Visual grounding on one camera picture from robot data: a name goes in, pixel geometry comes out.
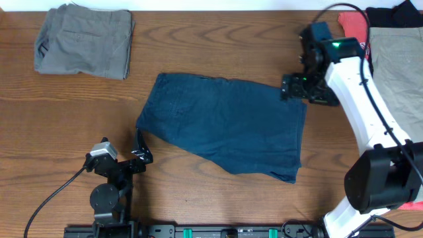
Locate dark blue shorts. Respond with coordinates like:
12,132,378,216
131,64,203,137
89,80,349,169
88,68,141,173
136,73,307,184

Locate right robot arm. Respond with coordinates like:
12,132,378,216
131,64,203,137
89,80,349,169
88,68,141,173
281,22,422,237

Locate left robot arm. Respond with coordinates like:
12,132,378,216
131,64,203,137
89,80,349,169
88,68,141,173
83,129,153,237

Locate red printed t-shirt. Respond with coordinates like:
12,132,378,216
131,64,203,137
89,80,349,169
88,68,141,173
337,11,423,211

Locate beige khaki shorts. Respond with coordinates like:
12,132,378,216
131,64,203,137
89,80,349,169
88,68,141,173
369,27,422,142

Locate folded grey shorts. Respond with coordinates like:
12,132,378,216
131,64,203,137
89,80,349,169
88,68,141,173
34,4,135,80

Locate black garment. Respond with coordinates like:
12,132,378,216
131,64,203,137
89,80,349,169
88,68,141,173
365,0,422,28

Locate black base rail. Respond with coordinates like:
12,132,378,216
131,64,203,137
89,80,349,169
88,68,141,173
63,224,396,238

